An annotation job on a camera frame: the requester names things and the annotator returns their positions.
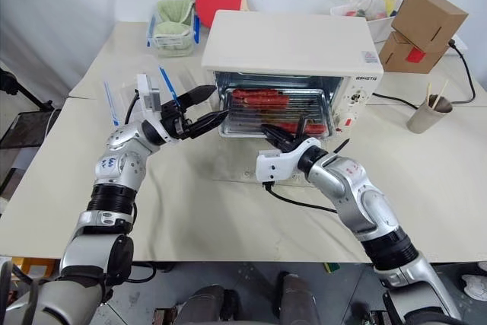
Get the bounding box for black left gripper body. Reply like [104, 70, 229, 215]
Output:
[159, 99, 196, 141]

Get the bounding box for white shoe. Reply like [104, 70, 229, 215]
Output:
[461, 272, 487, 300]

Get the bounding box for green folded towel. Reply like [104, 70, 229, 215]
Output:
[156, 0, 196, 24]
[153, 21, 194, 56]

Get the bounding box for red sausage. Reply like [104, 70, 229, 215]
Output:
[266, 122, 329, 136]
[234, 95, 288, 108]
[232, 88, 281, 99]

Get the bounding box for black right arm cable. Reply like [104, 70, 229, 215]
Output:
[261, 182, 339, 215]

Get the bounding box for black tripod stand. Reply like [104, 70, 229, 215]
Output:
[0, 67, 55, 112]

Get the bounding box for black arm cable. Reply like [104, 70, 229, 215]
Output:
[124, 88, 144, 125]
[261, 182, 339, 215]

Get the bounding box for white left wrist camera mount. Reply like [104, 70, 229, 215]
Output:
[135, 72, 177, 148]

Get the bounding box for clear lid with blue clips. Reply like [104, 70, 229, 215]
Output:
[102, 65, 180, 127]

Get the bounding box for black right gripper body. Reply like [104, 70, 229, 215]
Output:
[273, 132, 306, 153]

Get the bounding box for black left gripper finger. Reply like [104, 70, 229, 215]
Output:
[188, 110, 231, 139]
[177, 84, 218, 110]

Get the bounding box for yellow box under table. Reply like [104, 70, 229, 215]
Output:
[11, 257, 62, 277]

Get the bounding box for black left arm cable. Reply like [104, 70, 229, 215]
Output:
[124, 88, 144, 125]

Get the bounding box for plain brown cardboard box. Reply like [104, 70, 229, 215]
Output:
[391, 0, 469, 55]

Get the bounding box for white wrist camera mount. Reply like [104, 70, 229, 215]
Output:
[135, 72, 177, 148]
[255, 136, 323, 183]

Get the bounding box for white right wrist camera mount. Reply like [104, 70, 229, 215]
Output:
[255, 136, 323, 183]

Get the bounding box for cardboard box with red tape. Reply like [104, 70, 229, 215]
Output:
[378, 30, 450, 75]

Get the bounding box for brown paper cup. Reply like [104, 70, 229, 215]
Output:
[406, 94, 454, 135]

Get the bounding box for black oven power cable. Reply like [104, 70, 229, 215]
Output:
[371, 37, 479, 110]

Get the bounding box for white toaster oven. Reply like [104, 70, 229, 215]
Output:
[200, 8, 381, 140]

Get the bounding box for clear container with blue clips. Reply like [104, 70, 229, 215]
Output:
[145, 0, 203, 58]

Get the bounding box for glass toaster oven door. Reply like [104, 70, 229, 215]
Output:
[211, 135, 320, 187]

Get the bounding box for silver baking tray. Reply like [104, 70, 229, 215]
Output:
[218, 88, 338, 140]

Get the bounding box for dark grey rounded shape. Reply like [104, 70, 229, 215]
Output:
[279, 271, 321, 325]
[177, 285, 237, 325]

